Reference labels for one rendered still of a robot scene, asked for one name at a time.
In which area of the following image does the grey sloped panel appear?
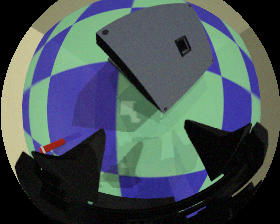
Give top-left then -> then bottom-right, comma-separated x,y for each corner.
96,3 -> 214,114

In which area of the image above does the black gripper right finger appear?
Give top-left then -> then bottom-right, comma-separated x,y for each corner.
184,119 -> 252,182

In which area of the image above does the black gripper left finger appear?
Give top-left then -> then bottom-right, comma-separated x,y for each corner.
31,128 -> 106,203

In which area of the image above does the red peg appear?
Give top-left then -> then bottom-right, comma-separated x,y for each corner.
39,138 -> 65,154

